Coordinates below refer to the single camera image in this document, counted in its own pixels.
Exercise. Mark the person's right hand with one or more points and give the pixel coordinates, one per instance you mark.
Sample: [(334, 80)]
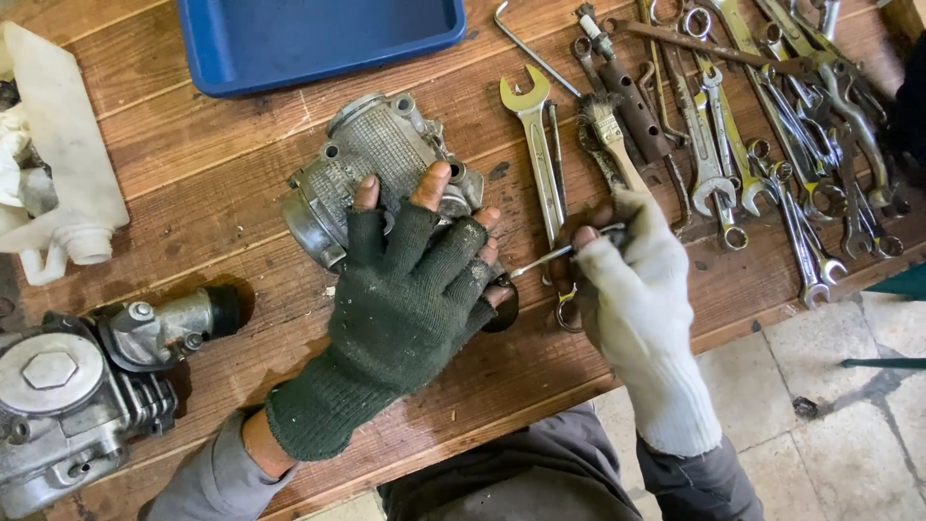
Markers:
[(640, 311)]

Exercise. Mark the person's left hand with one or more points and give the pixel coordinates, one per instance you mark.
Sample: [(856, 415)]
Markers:
[(394, 318)]

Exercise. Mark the person's right fingers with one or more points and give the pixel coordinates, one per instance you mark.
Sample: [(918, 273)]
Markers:
[(589, 250)]

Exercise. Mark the small thin metal screwdriver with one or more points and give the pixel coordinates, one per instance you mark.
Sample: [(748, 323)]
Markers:
[(539, 260)]

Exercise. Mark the grey metal carburetor cover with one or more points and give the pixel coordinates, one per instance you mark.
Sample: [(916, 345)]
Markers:
[(376, 145)]

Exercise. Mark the thin dark metal rod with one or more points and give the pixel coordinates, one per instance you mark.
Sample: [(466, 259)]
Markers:
[(556, 159)]

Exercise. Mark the yellowish combination spanner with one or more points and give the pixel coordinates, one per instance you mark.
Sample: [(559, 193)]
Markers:
[(539, 152)]

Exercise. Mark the black round rubber part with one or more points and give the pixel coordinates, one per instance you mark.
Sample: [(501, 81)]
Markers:
[(501, 318)]

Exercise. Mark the rusty tube socket spanner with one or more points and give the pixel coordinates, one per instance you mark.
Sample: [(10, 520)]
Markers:
[(636, 108)]

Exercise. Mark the bent steel hex key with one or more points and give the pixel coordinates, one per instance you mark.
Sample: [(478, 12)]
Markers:
[(539, 61)]

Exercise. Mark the white spark plug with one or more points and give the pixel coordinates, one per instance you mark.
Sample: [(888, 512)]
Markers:
[(595, 30)]

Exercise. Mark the pile of steel wrenches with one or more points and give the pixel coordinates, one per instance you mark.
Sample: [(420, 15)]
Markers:
[(796, 145)]

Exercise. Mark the long rusty metal bar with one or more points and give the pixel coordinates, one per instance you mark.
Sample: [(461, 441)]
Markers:
[(709, 47)]

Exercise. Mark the person's grey trousers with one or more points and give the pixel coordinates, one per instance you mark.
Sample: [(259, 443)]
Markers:
[(521, 477)]

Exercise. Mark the blue plastic tray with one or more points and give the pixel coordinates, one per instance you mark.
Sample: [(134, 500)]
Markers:
[(311, 40)]

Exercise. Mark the black cloth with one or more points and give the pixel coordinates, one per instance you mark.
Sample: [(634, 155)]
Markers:
[(913, 108)]

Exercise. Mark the white plastic container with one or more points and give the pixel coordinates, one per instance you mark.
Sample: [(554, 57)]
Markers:
[(65, 145)]

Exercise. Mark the grey metal carburetor body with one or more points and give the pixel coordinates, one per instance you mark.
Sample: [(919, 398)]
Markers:
[(65, 405)]

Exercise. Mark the white crumpled cloth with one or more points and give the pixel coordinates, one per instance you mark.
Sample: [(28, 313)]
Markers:
[(13, 155)]

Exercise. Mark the green metal frame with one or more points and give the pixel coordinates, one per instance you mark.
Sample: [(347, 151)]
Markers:
[(901, 283)]

